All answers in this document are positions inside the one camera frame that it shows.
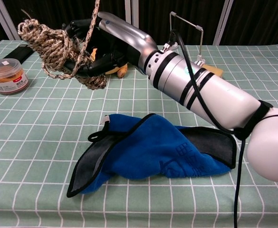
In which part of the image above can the beige brown braided rope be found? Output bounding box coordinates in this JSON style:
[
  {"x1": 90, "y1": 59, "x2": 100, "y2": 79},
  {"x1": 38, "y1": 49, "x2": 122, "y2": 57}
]
[{"x1": 17, "y1": 0, "x2": 107, "y2": 90}]

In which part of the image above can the green checked tablecloth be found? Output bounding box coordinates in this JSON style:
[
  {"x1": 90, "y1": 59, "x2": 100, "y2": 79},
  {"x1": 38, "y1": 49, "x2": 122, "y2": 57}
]
[{"x1": 0, "y1": 39, "x2": 278, "y2": 228}]

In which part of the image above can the black power strip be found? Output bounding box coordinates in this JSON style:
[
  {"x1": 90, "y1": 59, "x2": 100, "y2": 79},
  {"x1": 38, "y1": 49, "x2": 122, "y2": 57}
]
[{"x1": 0, "y1": 44, "x2": 35, "y2": 94}]

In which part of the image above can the yellow plush toy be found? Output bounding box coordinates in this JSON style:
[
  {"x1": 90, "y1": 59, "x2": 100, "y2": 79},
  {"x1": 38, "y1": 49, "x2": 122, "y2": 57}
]
[{"x1": 90, "y1": 47, "x2": 129, "y2": 78}]

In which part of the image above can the yellow sponge with square hole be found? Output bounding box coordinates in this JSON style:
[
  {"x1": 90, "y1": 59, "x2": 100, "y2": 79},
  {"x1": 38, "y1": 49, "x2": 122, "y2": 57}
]
[{"x1": 201, "y1": 64, "x2": 224, "y2": 78}]

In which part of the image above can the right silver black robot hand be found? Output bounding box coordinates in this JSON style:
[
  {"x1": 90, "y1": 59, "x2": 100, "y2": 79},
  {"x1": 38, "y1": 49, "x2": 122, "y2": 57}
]
[{"x1": 62, "y1": 11, "x2": 158, "y2": 79}]

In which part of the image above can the metal wire hanger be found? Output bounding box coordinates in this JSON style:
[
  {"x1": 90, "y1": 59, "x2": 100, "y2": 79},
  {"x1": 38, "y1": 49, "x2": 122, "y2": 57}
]
[{"x1": 163, "y1": 11, "x2": 206, "y2": 67}]

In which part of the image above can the clear jar with orange contents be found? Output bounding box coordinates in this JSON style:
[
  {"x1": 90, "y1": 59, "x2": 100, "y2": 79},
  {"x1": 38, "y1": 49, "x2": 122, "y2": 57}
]
[{"x1": 0, "y1": 58, "x2": 29, "y2": 96}]

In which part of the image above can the blue cloth with black trim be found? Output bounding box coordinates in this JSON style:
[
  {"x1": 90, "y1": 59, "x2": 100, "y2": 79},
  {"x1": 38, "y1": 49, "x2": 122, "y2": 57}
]
[{"x1": 66, "y1": 113, "x2": 237, "y2": 199}]

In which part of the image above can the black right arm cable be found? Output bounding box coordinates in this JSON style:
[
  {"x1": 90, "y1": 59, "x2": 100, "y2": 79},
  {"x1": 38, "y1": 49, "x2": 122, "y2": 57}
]
[{"x1": 170, "y1": 28, "x2": 248, "y2": 228}]

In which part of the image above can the white partition post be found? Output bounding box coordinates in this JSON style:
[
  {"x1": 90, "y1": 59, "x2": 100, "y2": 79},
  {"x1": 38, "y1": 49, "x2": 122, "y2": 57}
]
[
  {"x1": 132, "y1": 0, "x2": 139, "y2": 27},
  {"x1": 0, "y1": 0, "x2": 18, "y2": 40},
  {"x1": 125, "y1": 0, "x2": 133, "y2": 23},
  {"x1": 212, "y1": 0, "x2": 234, "y2": 46}
]

